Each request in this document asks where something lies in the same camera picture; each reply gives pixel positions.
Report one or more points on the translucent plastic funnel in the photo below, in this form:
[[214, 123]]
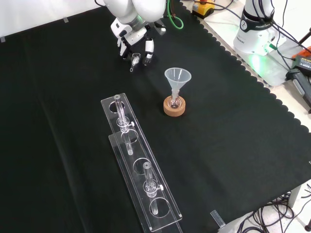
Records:
[[177, 77]]

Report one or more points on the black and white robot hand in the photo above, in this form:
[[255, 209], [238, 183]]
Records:
[[132, 36]]

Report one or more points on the black bench cloth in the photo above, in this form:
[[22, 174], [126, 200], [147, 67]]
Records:
[[230, 150]]

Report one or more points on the grey tape piece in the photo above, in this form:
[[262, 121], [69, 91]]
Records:
[[66, 20], [2, 39]]

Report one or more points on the black tripod leg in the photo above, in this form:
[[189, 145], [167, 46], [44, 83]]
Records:
[[305, 38]]

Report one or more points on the pale metal base board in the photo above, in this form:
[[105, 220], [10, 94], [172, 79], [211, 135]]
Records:
[[272, 71]]

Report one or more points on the orange and black device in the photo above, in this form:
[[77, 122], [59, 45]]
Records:
[[303, 61]]

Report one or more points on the black power unit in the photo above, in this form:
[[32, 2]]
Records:
[[300, 82]]

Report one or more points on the clear acrylic funnel stand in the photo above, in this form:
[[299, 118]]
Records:
[[143, 151]]

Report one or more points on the grey table leg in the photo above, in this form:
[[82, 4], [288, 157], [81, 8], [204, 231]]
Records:
[[295, 199]]

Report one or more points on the clear plastic strip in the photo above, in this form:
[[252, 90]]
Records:
[[218, 219]]

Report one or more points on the yellow stop button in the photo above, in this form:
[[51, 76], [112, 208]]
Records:
[[202, 9]]

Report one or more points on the small round-bottom glass flask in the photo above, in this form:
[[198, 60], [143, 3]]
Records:
[[175, 103]]

